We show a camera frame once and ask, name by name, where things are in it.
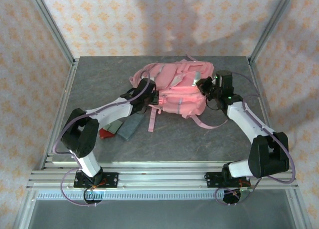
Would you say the blue book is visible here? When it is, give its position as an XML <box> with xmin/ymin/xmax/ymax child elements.
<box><xmin>117</xmin><ymin>114</ymin><xmax>146</xmax><ymax>142</ymax></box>

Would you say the pink backpack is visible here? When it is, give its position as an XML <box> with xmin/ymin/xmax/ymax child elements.
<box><xmin>129</xmin><ymin>55</ymin><xmax>229</xmax><ymax>133</ymax></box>

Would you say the grey-green item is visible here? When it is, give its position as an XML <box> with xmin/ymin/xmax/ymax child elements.
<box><xmin>104</xmin><ymin>121</ymin><xmax>123</xmax><ymax>135</ymax></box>

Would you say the red item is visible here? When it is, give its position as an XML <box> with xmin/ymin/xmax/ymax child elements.
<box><xmin>99</xmin><ymin>128</ymin><xmax>116</xmax><ymax>140</ymax></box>

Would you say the orange patterned backdrop cloth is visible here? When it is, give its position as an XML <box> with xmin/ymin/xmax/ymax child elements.
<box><xmin>0</xmin><ymin>0</ymin><xmax>319</xmax><ymax>229</ymax></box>

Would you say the small circuit board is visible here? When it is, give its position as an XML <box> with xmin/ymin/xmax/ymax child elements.
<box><xmin>239</xmin><ymin>186</ymin><xmax>254</xmax><ymax>200</ymax></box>
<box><xmin>83</xmin><ymin>186</ymin><xmax>105</xmax><ymax>206</ymax></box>

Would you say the aluminium side rail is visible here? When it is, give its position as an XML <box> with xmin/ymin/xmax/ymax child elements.
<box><xmin>39</xmin><ymin>58</ymin><xmax>80</xmax><ymax>170</ymax></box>
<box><xmin>247</xmin><ymin>58</ymin><xmax>284</xmax><ymax>169</ymax></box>

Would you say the aluminium cross rail beam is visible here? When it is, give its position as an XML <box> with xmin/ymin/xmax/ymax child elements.
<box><xmin>26</xmin><ymin>168</ymin><xmax>299</xmax><ymax>190</ymax></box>

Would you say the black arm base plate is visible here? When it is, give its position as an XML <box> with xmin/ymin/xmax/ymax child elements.
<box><xmin>204</xmin><ymin>171</ymin><xmax>250</xmax><ymax>189</ymax></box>
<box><xmin>73</xmin><ymin>172</ymin><xmax>119</xmax><ymax>189</ymax></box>

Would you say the aluminium upright post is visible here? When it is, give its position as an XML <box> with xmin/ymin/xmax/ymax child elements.
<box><xmin>249</xmin><ymin>0</ymin><xmax>297</xmax><ymax>63</ymax></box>
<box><xmin>26</xmin><ymin>0</ymin><xmax>75</xmax><ymax>65</ymax></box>

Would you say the grey slotted cable duct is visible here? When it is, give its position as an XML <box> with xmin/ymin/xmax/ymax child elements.
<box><xmin>36</xmin><ymin>190</ymin><xmax>290</xmax><ymax>200</ymax></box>

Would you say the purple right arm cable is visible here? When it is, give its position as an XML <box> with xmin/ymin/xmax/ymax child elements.
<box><xmin>215</xmin><ymin>72</ymin><xmax>297</xmax><ymax>207</ymax></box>

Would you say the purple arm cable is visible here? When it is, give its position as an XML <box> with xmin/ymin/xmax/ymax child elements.
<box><xmin>53</xmin><ymin>71</ymin><xmax>152</xmax><ymax>207</ymax></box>
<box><xmin>215</xmin><ymin>72</ymin><xmax>297</xmax><ymax>207</ymax></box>

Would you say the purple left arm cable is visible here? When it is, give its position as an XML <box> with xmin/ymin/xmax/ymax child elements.
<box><xmin>53</xmin><ymin>71</ymin><xmax>152</xmax><ymax>207</ymax></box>

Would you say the aluminium lower frame leg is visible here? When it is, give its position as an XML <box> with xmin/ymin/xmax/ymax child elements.
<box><xmin>13</xmin><ymin>189</ymin><xmax>38</xmax><ymax>229</ymax></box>
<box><xmin>286</xmin><ymin>189</ymin><xmax>309</xmax><ymax>229</ymax></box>

